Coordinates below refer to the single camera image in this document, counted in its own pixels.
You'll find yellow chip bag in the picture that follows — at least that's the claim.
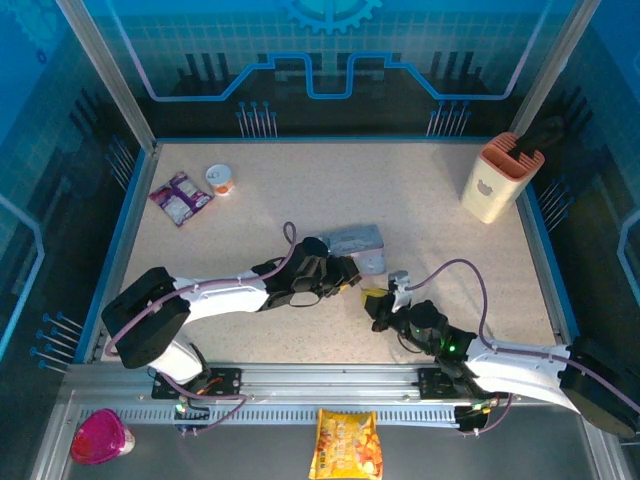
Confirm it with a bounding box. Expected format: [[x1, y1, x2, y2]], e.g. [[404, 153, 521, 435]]
[[307, 407, 385, 480]]

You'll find purple snack packet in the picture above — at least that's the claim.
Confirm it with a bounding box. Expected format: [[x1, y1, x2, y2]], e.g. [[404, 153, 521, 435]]
[[148, 170, 216, 229]]

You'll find beige knife block orange top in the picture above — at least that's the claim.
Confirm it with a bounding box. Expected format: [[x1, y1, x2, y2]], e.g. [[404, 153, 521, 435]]
[[459, 132, 546, 225]]

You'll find pink plastic bowl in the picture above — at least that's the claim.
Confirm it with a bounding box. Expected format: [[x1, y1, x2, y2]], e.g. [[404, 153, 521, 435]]
[[69, 407, 137, 467]]

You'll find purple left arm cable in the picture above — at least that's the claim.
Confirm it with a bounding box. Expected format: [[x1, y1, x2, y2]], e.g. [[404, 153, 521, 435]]
[[102, 221, 301, 437]]

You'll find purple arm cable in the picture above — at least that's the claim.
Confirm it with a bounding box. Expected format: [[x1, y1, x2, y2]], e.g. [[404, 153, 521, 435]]
[[102, 221, 301, 437], [405, 258, 640, 439]]

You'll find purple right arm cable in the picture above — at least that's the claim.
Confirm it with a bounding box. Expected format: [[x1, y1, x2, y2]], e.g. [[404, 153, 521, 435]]
[[405, 258, 640, 439]]

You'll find aluminium front rail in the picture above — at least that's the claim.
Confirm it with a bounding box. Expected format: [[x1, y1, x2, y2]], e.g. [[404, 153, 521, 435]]
[[58, 361, 597, 427]]

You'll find black knife handle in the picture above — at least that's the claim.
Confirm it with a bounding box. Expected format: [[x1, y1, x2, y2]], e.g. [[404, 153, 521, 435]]
[[517, 115, 567, 152]]

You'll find aluminium frame post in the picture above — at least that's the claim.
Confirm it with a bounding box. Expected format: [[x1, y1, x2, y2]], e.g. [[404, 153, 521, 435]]
[[508, 0, 603, 135], [53, 0, 162, 153]]

